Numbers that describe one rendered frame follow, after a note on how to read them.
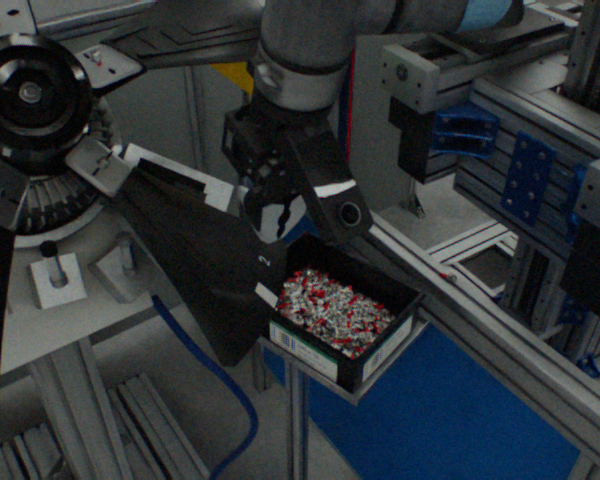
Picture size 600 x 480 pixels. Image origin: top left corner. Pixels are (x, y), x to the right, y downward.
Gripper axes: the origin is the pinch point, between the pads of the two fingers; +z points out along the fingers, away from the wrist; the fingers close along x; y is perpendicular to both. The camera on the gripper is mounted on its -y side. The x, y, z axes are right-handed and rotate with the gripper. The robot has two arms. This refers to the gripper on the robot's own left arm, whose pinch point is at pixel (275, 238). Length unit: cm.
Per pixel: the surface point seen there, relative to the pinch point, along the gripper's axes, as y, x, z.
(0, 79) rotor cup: 22.1, 19.4, -11.0
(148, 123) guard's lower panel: 77, -23, 62
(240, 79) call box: 43, -23, 20
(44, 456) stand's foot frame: 31, 29, 113
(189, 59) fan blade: 21.2, -0.6, -8.1
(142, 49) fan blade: 25.4, 3.1, -7.4
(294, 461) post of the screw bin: -10, -9, 67
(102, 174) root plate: 15.5, 12.8, -0.8
